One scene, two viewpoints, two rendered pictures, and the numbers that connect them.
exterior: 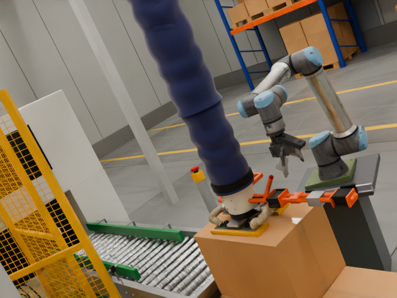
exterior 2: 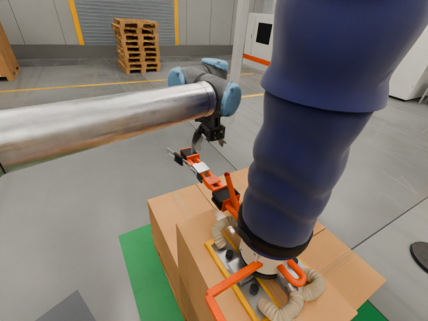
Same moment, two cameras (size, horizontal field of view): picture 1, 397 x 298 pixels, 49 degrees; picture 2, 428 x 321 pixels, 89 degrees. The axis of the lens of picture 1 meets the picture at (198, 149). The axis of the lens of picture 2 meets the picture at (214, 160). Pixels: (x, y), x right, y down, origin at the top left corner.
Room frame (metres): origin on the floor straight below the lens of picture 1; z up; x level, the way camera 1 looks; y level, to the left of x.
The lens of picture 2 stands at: (2.63, -0.26, 1.72)
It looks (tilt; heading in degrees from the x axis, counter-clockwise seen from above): 35 degrees down; 185
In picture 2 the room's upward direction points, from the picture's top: 5 degrees clockwise
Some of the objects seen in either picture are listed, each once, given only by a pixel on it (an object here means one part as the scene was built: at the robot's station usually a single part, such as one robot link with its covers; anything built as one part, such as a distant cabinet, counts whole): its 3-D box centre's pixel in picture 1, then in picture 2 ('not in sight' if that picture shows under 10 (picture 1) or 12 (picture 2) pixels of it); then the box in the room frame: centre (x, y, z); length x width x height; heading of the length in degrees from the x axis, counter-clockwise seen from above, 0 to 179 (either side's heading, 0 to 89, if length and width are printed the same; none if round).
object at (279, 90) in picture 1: (273, 98); (191, 82); (1.95, -0.40, 1.53); 0.12 x 0.12 x 0.09; 54
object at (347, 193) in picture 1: (343, 197); (189, 155); (1.69, -0.47, 1.07); 0.08 x 0.07 x 0.05; 39
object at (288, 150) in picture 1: (280, 142); (212, 123); (1.86, -0.34, 1.35); 0.09 x 0.08 x 0.12; 38
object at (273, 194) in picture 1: (277, 198); (225, 197); (1.96, -0.25, 1.07); 0.10 x 0.08 x 0.06; 129
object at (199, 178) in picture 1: (222, 227); not in sight; (3.20, 0.09, 0.50); 0.07 x 0.07 x 1.00; 38
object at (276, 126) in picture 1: (274, 125); not in sight; (1.85, -0.34, 1.44); 0.10 x 0.09 x 0.05; 128
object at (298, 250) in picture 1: (267, 250); (245, 286); (2.15, -0.11, 0.74); 0.60 x 0.40 x 0.40; 37
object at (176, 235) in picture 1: (130, 227); not in sight; (3.80, 0.86, 0.60); 1.60 x 0.11 x 0.09; 38
